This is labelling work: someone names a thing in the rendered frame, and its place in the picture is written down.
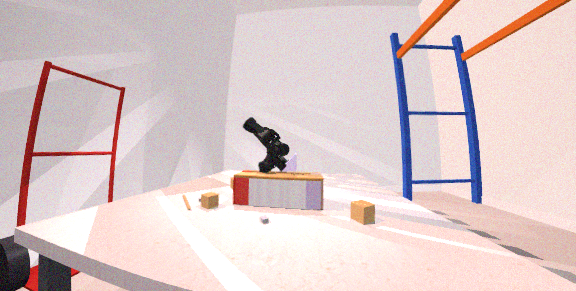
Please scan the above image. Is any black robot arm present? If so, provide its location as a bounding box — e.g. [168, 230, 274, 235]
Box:
[243, 117, 290, 172]

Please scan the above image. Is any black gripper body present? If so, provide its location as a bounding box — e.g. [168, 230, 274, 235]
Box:
[258, 149, 279, 171]

